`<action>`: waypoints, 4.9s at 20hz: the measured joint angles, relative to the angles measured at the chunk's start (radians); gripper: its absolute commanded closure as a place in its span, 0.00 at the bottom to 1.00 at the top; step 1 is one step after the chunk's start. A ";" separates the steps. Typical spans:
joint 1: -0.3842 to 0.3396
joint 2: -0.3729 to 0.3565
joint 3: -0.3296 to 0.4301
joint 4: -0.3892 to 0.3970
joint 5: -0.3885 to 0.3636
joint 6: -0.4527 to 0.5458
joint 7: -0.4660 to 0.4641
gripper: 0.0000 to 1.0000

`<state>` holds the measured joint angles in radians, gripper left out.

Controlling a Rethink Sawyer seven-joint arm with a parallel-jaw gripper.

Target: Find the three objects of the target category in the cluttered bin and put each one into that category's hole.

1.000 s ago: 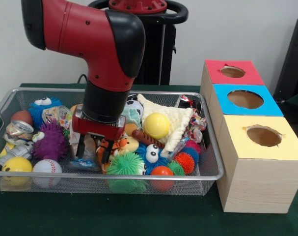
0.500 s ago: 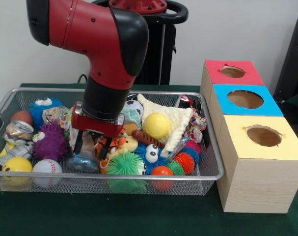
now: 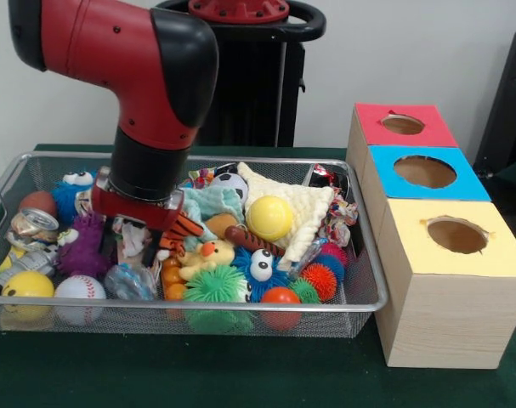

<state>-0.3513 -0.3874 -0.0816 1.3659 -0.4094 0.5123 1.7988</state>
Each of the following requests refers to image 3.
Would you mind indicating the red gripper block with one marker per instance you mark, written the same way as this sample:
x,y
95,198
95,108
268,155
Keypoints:
x,y
130,210

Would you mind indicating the crushed clear bottle blue label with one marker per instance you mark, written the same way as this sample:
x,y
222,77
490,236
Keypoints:
x,y
130,282

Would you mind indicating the orange striped tiger plush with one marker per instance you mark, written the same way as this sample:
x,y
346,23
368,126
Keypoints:
x,y
183,231

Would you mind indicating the blue spiky toy with eyes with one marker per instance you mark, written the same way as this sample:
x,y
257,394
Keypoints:
x,y
66,197

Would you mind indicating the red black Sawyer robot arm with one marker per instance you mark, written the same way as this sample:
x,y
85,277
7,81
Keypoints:
x,y
134,64

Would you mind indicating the shallow metal mesh bin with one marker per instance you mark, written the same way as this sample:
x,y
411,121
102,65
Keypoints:
x,y
347,323

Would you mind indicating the wooden box with three holes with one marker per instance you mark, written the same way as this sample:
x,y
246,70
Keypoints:
x,y
444,323

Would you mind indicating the purple spiky toy with eyes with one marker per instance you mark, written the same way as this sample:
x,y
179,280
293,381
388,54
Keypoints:
x,y
81,251

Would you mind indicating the white baseball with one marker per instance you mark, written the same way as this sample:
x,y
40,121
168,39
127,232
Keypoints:
x,y
80,290

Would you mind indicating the light teal muslin cloth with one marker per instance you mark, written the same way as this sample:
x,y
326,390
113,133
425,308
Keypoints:
x,y
217,202

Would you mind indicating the green spiky ball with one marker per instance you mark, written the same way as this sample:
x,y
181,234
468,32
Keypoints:
x,y
217,285

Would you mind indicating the yellow smiley ball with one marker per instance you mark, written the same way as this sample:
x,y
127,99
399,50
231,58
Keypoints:
x,y
28,285

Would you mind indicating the yellow tennis ball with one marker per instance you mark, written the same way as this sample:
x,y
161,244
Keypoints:
x,y
269,217

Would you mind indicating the orange red ball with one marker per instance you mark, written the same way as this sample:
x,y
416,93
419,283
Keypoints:
x,y
279,295

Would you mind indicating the cream muslin cloth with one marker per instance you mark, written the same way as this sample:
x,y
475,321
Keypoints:
x,y
300,200

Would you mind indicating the black chair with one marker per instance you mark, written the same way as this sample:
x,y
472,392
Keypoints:
x,y
508,98

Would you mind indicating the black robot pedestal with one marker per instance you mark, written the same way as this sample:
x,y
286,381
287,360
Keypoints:
x,y
257,93

